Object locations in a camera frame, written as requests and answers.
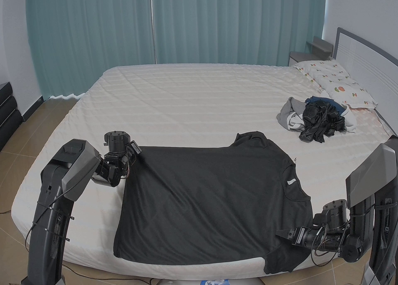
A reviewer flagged bed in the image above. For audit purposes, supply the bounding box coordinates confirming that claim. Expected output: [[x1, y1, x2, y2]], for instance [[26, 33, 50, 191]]
[[11, 27, 398, 279]]

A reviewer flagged black chest of drawers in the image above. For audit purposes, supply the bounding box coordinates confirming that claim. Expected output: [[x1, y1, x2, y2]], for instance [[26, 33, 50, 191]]
[[0, 82, 23, 150]]

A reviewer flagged pile of clothes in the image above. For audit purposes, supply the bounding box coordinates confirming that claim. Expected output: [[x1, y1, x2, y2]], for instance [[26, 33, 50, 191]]
[[277, 96, 356, 143]]

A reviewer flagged black T-shirt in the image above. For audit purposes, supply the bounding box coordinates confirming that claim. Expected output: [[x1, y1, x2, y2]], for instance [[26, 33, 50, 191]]
[[113, 132, 313, 275]]

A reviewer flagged blue-green curtain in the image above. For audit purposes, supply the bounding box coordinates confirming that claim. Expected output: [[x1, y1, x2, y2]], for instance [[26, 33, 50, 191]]
[[151, 0, 328, 67], [27, 0, 156, 99]]

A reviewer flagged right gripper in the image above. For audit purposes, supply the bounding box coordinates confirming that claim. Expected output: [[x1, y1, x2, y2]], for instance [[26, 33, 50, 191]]
[[289, 227, 315, 247]]

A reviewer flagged black cable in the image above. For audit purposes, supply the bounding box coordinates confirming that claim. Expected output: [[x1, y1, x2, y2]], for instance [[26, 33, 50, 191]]
[[61, 263, 159, 282], [25, 172, 95, 248]]

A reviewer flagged grey bedside table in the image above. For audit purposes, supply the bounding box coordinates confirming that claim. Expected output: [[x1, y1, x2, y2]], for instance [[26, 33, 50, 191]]
[[289, 36, 334, 67]]

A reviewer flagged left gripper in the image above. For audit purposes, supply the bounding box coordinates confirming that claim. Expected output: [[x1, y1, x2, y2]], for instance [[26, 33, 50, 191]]
[[127, 140, 143, 157]]

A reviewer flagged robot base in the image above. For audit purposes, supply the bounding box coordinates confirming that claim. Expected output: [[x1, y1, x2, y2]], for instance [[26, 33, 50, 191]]
[[155, 278, 249, 285]]

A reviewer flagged white printed pillow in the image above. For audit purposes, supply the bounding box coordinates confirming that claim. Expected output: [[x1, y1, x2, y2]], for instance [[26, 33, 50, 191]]
[[294, 59, 378, 108]]

